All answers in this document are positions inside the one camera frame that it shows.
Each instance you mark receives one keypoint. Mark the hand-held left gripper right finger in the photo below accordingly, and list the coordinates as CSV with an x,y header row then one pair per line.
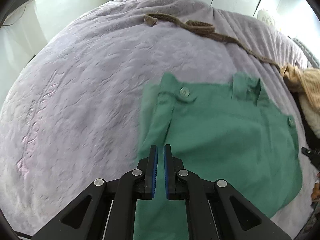
x,y
166,172

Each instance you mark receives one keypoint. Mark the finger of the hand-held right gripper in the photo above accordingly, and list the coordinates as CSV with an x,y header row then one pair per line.
x,y
313,156

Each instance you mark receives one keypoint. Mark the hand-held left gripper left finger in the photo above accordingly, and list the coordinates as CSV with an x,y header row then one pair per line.
x,y
155,172

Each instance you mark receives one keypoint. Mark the green work jacket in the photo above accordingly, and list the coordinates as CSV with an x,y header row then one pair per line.
x,y
225,135

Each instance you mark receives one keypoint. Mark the black cloth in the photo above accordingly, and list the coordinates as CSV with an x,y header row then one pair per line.
x,y
310,137

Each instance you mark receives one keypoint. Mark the yellow striped garment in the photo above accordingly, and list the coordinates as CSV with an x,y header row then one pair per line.
x,y
306,82

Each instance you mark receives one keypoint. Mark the ribbed grey-green pillow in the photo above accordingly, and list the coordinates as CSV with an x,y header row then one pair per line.
x,y
308,52

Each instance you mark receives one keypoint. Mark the lavender quilted blanket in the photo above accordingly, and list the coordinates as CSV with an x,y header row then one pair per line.
x,y
87,92

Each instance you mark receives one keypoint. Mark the white plush toy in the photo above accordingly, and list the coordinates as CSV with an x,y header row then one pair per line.
x,y
267,17

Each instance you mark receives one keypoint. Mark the brown fabric belt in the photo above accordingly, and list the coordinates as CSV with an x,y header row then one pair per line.
x,y
200,27

